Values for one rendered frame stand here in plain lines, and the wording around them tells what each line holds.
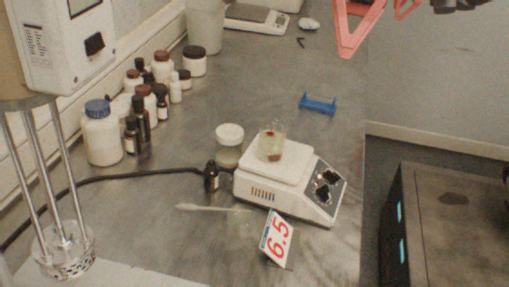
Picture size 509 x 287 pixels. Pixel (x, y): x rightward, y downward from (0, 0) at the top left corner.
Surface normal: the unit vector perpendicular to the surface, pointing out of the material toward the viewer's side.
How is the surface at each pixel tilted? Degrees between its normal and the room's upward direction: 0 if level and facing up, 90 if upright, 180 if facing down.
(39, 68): 90
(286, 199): 90
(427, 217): 0
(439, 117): 90
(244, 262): 0
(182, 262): 0
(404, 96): 90
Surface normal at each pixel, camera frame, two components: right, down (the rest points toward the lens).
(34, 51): -0.23, 0.55
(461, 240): 0.08, -0.81
